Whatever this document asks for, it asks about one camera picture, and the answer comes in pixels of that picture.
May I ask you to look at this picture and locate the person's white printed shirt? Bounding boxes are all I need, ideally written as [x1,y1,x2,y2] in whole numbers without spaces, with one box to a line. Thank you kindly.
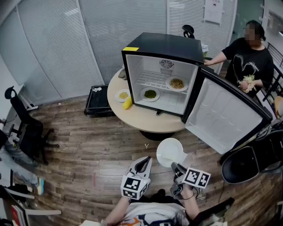
[80,202,191,226]

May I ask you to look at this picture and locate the white plate of corn kernels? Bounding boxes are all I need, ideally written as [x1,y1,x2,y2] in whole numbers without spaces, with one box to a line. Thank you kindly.
[115,89,131,103]

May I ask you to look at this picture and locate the person's left forearm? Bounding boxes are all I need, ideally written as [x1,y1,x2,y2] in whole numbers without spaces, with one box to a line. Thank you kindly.
[103,196,131,226]

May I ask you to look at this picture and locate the black mini fridge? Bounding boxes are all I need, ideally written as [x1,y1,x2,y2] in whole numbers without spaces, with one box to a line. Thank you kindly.
[121,32,273,155]

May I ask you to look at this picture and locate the white plate of green vegetables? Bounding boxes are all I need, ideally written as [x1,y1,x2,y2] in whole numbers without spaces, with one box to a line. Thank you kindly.
[140,87,161,102]

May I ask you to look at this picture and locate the white desk leg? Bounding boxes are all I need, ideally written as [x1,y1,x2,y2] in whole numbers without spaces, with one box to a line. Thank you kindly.
[19,90,38,111]

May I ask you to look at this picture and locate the white flower bunch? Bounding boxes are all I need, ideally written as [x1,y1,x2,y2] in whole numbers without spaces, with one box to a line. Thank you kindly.
[201,43,210,58]

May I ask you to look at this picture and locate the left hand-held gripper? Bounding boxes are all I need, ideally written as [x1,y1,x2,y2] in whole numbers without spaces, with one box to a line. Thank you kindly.
[121,156,153,200]

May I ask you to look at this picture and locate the pink flower bouquet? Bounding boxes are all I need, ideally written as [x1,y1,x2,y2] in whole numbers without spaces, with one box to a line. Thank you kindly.
[238,74,257,94]

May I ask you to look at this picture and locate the black metal rack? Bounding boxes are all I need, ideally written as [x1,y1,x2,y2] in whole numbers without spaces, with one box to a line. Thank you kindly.
[263,43,283,102]

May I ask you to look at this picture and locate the person's black trousers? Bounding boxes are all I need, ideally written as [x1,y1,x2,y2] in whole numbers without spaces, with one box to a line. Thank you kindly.
[137,188,184,207]

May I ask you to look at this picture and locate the light wooden stool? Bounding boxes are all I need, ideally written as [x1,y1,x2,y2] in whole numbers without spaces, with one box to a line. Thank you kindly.
[274,96,283,119]

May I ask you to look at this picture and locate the white wall poster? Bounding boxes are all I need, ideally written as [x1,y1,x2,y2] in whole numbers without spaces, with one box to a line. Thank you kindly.
[203,0,223,24]

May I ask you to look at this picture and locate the black table base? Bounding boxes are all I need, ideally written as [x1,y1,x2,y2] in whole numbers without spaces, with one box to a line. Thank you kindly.
[139,130,175,141]

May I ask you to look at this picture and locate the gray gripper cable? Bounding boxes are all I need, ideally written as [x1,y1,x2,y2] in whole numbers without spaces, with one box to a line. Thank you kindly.
[194,187,207,201]

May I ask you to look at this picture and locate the person's right hand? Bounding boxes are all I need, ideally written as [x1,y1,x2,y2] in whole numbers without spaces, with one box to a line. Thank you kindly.
[181,185,196,198]

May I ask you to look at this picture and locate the red book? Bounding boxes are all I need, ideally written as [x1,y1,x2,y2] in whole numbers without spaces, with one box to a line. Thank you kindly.
[11,205,23,226]

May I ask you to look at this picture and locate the white plate of noodles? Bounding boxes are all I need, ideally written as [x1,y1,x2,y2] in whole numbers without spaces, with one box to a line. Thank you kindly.
[165,75,189,92]

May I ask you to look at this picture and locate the black rounded chair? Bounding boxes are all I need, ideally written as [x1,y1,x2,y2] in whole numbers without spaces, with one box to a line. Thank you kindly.
[221,130,283,184]

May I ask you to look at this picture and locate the black strap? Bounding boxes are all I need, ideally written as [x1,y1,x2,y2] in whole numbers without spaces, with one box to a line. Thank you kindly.
[192,197,235,226]

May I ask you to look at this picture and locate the yellow corn cob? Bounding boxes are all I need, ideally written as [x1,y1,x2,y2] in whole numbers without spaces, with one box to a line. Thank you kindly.
[122,96,133,110]

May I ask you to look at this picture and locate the person's right forearm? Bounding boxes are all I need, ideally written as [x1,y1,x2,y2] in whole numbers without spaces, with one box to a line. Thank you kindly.
[183,195,201,220]

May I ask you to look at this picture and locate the black plastic crate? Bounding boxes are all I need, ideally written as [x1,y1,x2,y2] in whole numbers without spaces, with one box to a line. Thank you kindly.
[84,85,115,117]

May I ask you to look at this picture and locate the black office chair with headrest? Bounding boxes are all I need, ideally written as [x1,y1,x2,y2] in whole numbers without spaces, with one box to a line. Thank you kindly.
[182,24,195,39]

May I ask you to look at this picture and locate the white wire shelf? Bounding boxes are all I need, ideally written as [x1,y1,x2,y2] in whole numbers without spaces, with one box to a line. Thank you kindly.
[135,70,188,94]

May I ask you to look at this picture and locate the black swivel office chair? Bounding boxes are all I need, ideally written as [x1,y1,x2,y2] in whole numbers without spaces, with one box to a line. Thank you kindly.
[4,86,60,165]

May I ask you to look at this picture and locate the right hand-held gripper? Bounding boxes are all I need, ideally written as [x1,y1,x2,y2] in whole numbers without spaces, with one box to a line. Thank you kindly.
[169,162,211,199]

